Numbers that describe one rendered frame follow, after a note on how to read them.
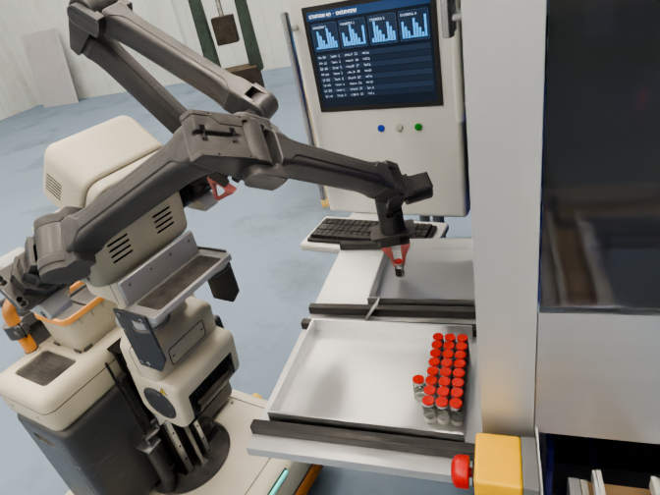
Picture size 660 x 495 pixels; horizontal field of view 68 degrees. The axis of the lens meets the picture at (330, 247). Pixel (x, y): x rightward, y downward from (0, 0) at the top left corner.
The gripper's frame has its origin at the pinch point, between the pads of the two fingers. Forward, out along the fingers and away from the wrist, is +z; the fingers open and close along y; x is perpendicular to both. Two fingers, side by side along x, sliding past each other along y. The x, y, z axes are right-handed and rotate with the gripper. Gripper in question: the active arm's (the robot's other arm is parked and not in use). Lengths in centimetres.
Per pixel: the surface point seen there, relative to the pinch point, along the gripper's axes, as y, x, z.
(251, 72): -165, 668, 49
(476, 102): 9, -56, -51
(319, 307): -19.8, -9.3, 2.8
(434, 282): 7.5, -3.1, 5.5
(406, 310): -0.3, -14.5, 3.6
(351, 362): -12.9, -26.8, 4.7
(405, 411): -3.5, -40.3, 5.0
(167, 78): -413, 977, 68
